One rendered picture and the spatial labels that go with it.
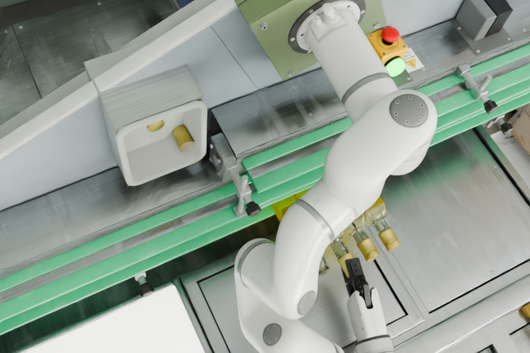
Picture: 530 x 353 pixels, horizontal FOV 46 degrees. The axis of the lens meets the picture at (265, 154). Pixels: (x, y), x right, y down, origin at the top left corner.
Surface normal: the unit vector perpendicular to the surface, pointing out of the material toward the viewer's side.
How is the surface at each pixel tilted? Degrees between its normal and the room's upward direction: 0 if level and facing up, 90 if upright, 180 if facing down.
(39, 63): 90
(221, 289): 90
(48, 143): 0
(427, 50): 90
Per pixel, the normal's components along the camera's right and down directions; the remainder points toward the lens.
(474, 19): -0.89, 0.36
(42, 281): 0.09, -0.47
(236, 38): 0.45, 0.80
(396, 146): 0.18, -0.17
